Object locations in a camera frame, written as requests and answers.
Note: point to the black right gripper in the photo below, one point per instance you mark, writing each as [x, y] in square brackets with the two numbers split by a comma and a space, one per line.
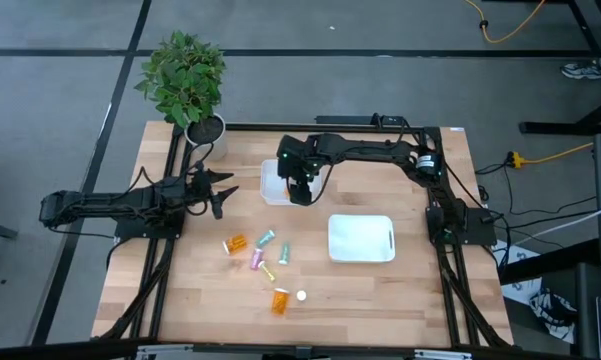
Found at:
[300, 160]

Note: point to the tall white plastic bin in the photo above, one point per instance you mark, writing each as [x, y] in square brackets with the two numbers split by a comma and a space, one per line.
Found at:
[360, 240]

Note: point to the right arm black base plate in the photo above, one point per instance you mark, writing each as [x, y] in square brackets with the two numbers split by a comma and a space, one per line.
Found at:
[482, 239]

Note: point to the slim yellow pill bottle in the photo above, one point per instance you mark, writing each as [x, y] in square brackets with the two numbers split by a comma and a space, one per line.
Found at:
[267, 271]

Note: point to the green leafy plant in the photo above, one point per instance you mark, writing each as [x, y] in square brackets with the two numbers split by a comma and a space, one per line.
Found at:
[180, 80]

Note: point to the pink pill bottle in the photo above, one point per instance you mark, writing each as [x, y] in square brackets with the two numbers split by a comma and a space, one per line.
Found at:
[256, 259]

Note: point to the black equipment box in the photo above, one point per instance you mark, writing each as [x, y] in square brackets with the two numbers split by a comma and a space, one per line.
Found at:
[592, 300]

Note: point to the wide pale yellow pill bottle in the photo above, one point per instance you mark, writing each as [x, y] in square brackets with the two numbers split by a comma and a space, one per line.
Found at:
[301, 295]

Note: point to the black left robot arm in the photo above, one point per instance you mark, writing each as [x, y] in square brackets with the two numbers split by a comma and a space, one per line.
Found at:
[105, 202]

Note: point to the teal pill bottle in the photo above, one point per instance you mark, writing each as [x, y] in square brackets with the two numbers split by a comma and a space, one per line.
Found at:
[284, 253]
[265, 238]

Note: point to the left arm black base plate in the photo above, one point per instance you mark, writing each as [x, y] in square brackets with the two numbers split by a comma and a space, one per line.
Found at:
[130, 231]

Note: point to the shallow white plastic bin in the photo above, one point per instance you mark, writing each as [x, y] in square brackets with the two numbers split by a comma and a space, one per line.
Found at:
[271, 192]

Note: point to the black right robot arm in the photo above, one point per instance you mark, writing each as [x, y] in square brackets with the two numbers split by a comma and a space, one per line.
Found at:
[375, 150]

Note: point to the black desk leg frame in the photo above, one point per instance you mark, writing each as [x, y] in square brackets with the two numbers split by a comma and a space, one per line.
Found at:
[550, 128]

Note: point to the person's shoe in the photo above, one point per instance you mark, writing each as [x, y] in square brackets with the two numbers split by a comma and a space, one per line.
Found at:
[582, 71]

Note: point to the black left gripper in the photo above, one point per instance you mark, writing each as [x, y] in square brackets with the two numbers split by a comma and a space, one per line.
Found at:
[200, 190]

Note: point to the black crossbar silver brackets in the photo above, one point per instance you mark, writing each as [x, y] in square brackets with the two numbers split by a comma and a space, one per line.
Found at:
[300, 352]

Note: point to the black white patterned bag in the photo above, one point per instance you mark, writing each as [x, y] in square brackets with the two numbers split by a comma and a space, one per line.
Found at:
[550, 312]

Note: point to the white plant pot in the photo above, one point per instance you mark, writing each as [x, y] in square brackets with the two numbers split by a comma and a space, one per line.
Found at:
[215, 147]

